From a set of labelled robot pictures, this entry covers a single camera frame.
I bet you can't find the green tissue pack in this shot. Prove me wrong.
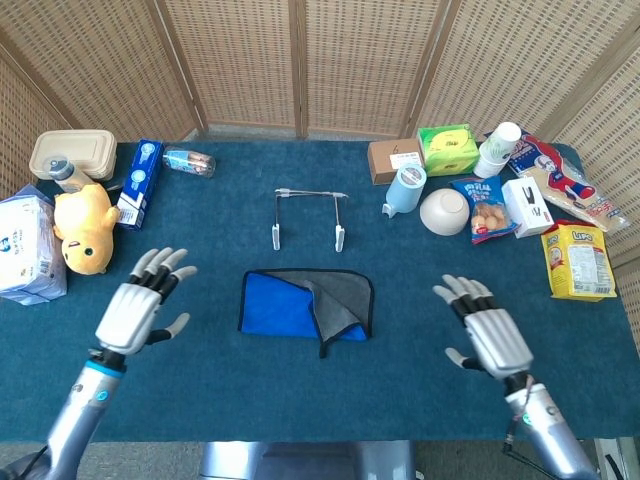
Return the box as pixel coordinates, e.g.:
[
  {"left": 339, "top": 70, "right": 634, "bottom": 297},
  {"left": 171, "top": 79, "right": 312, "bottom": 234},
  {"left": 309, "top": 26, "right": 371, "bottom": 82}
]
[{"left": 417, "top": 123, "right": 481, "bottom": 177}]

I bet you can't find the brown cardboard box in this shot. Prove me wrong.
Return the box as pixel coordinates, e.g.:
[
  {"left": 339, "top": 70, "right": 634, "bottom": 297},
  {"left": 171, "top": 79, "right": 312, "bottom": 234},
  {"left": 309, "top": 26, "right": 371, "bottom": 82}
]
[{"left": 367, "top": 138, "right": 426, "bottom": 186}]

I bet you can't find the white tissue pack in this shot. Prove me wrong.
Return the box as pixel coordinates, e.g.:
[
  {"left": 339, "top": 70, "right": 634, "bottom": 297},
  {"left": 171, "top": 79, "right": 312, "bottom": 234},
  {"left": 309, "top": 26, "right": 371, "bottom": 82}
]
[{"left": 0, "top": 183, "right": 69, "bottom": 306}]

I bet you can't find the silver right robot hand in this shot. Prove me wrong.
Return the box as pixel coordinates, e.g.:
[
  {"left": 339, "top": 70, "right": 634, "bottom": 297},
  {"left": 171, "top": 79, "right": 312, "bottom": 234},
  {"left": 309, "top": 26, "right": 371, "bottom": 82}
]
[{"left": 432, "top": 273, "right": 535, "bottom": 380}]

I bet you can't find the light blue cylindrical mug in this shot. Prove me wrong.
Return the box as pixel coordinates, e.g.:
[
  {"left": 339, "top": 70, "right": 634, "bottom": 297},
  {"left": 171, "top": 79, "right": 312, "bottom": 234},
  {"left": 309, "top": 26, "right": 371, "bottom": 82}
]
[{"left": 382, "top": 162, "right": 428, "bottom": 220}]

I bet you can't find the silver robot torso base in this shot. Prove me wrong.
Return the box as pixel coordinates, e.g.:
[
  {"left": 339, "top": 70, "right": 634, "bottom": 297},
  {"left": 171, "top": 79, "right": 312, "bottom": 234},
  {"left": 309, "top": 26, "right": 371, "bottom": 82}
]
[{"left": 199, "top": 440, "right": 417, "bottom": 480}]

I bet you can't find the wicker folding screen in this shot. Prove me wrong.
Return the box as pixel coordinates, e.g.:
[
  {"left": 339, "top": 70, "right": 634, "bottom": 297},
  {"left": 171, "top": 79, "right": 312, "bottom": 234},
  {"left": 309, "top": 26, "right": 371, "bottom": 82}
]
[{"left": 0, "top": 0, "right": 640, "bottom": 441}]

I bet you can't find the grey and blue cloth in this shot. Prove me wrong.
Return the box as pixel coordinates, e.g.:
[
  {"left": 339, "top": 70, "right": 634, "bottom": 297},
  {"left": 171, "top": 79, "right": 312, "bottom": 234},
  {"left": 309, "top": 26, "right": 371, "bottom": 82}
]
[{"left": 237, "top": 268, "right": 375, "bottom": 359}]

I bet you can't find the beige bottle grey cap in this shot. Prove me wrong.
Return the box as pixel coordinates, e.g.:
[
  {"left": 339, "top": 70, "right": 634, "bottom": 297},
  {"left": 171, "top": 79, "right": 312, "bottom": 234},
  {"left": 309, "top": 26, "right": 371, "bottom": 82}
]
[{"left": 47, "top": 155, "right": 96, "bottom": 195}]

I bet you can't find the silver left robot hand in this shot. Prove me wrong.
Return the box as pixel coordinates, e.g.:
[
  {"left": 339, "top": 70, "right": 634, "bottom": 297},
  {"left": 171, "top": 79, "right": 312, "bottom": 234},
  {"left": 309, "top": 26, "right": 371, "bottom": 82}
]
[{"left": 94, "top": 246, "right": 199, "bottom": 357}]

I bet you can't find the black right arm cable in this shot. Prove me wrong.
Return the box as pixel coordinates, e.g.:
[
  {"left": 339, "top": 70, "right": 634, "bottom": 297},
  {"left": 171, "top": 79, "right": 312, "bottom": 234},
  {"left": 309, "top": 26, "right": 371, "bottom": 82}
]
[{"left": 503, "top": 372, "right": 556, "bottom": 476}]

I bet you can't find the blue toothpaste box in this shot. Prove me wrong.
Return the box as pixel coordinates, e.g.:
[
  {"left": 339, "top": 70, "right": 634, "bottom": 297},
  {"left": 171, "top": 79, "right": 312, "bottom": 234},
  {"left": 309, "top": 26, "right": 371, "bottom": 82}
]
[{"left": 115, "top": 138, "right": 165, "bottom": 232}]

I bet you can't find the clear plastic snack bottle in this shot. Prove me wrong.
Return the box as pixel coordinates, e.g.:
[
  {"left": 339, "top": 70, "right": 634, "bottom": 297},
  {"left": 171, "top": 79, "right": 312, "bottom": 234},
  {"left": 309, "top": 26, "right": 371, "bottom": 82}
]
[{"left": 162, "top": 145, "right": 217, "bottom": 179}]

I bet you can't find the beige upturned bowl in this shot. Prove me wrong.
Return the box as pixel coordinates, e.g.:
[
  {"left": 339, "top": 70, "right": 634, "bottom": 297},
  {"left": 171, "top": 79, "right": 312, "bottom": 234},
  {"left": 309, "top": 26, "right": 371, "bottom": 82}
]
[{"left": 418, "top": 187, "right": 471, "bottom": 237}]

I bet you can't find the red blue noodle package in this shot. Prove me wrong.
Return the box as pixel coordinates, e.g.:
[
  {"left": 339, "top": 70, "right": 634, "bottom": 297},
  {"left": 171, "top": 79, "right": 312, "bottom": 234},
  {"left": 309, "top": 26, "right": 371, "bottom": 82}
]
[{"left": 482, "top": 130, "right": 631, "bottom": 234}]

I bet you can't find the white paper cup stack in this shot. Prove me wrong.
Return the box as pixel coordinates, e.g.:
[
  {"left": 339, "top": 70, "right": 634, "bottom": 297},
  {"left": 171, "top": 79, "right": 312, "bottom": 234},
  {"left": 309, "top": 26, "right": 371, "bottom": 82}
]
[{"left": 472, "top": 121, "right": 523, "bottom": 180}]

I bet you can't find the metal wire stand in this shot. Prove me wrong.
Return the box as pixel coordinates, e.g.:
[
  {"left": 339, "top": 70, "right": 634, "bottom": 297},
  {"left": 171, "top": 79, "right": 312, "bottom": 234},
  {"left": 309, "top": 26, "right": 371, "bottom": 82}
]
[{"left": 271, "top": 187, "right": 349, "bottom": 253}]

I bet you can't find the yellow plush toy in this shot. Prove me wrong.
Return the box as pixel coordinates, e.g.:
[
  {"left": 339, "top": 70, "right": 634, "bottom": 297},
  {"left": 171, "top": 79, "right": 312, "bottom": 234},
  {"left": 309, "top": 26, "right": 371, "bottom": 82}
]
[{"left": 52, "top": 182, "right": 122, "bottom": 276}]

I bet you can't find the white stapler box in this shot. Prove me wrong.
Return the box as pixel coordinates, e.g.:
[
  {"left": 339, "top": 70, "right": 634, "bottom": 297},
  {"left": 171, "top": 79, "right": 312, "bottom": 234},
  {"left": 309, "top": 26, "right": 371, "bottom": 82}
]
[{"left": 500, "top": 177, "right": 555, "bottom": 239}]

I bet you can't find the yellow Lipo snack bag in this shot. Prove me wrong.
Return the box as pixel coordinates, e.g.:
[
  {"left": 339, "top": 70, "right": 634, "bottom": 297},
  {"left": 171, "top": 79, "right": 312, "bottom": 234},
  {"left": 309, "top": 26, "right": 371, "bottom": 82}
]
[{"left": 540, "top": 218, "right": 619, "bottom": 302}]

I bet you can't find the teal carpet table cover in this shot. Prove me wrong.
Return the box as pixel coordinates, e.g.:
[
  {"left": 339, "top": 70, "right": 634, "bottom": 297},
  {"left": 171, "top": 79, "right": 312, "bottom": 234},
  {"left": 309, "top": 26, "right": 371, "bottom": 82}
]
[{"left": 0, "top": 140, "right": 640, "bottom": 444}]

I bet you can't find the beige lunch box container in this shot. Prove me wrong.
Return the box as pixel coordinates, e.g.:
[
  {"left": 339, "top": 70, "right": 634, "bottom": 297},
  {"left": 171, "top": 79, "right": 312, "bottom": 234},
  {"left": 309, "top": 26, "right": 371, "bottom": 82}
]
[{"left": 28, "top": 129, "right": 119, "bottom": 182}]

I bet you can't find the blue cookie snack bag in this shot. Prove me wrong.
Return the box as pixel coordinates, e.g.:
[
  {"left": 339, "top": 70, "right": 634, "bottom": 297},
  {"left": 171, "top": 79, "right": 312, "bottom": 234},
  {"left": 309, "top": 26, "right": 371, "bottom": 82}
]
[{"left": 448, "top": 174, "right": 521, "bottom": 245}]

